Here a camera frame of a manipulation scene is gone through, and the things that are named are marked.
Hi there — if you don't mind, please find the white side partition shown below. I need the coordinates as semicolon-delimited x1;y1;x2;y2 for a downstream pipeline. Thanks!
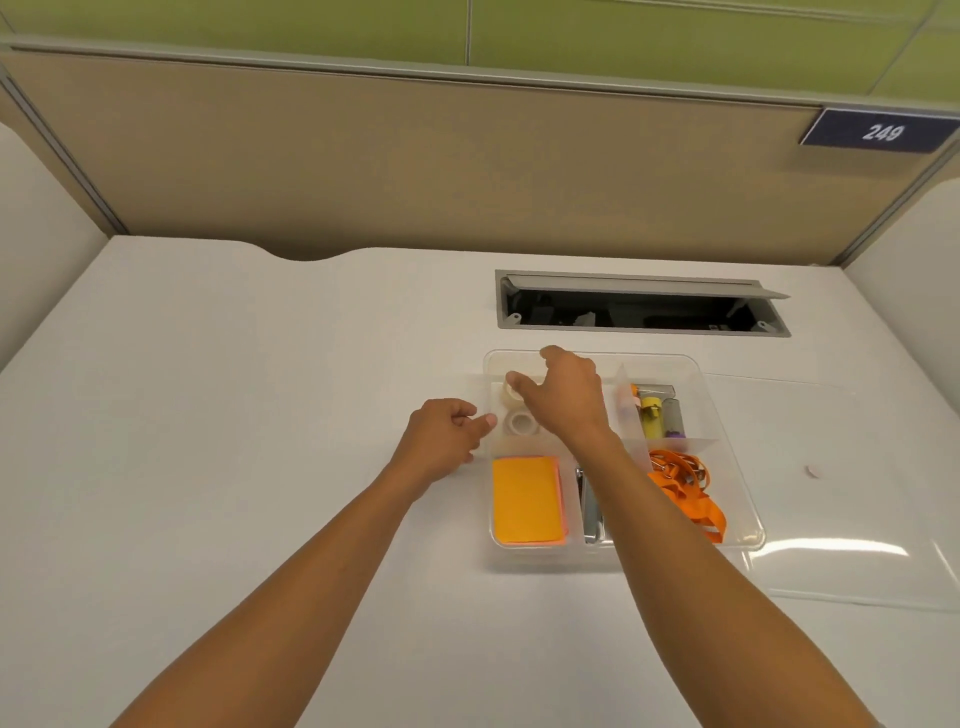
843;174;960;417
0;120;112;374

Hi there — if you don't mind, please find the clear plastic organizer tray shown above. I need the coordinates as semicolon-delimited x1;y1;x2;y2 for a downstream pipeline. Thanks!
481;348;767;554

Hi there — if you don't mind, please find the clear plastic lid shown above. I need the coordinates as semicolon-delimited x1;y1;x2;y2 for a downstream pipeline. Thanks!
703;372;960;614

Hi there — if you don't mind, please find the person's right forearm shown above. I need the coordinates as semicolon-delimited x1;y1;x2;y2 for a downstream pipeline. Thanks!
556;429;880;728

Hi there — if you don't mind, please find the person's left forearm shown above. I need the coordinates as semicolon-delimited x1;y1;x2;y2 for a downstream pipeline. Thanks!
111;459;430;728

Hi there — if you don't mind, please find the person's right hand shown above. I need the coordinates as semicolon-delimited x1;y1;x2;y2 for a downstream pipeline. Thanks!
507;345;615;445

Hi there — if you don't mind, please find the orange lanyard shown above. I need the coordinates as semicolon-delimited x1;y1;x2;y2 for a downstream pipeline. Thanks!
646;448;728;544

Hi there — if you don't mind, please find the dark blue number plate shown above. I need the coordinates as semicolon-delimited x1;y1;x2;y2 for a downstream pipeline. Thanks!
798;106;960;156

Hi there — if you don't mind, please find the person's left hand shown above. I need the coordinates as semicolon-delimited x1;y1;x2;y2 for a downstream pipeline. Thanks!
386;398;499;494

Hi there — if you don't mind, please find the beige partition panel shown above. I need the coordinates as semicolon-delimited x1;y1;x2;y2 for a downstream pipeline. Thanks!
0;42;960;267

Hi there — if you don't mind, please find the grey desk cable hatch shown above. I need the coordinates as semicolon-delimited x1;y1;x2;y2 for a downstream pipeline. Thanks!
494;269;793;339

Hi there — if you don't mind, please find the orange sticky note pad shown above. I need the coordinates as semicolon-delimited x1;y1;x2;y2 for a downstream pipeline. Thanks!
491;454;570;547

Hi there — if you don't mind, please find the silver metal tool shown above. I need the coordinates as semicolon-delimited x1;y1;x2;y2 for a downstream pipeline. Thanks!
574;467;608;544

